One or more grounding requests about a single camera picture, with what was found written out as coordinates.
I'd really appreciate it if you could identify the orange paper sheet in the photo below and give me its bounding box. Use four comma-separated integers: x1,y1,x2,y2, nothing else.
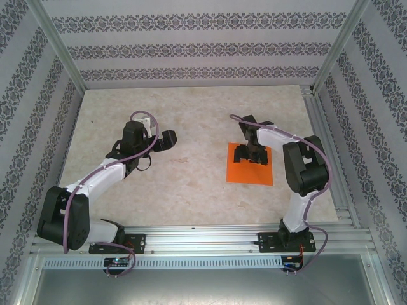
225,142,275,187

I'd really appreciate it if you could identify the grey sheet metal panel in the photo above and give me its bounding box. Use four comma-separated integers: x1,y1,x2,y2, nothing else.
31,254,392,305

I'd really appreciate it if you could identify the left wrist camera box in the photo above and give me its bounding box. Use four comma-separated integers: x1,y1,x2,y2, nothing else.
131,116,153,134

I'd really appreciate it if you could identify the black left wrist cable loop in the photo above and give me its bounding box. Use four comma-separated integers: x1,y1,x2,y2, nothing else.
136,154,153,172

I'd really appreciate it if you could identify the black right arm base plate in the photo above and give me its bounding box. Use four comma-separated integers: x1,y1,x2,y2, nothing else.
257,231,317,254

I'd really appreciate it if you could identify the long aluminium mounting rail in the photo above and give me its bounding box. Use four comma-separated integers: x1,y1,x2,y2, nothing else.
30,224,373,255

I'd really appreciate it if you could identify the aluminium side rail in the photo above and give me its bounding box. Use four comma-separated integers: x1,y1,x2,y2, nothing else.
300,85,362,228

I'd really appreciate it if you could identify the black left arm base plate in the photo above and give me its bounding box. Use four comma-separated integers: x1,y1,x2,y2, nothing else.
88,233,147,255

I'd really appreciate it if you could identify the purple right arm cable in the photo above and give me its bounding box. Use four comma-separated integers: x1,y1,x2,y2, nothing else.
229,114,333,276

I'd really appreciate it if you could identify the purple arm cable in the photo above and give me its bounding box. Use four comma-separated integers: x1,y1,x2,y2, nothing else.
62,110,160,279
229,114,333,276

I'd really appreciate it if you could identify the slotted grey cable duct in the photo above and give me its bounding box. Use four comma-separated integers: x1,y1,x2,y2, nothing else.
43,256,284,269

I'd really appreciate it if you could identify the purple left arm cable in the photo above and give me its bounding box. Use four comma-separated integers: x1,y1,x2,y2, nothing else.
62,110,160,279

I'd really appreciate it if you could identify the aluminium frame post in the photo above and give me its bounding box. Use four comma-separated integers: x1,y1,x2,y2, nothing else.
310,0,371,95
27,0,87,92

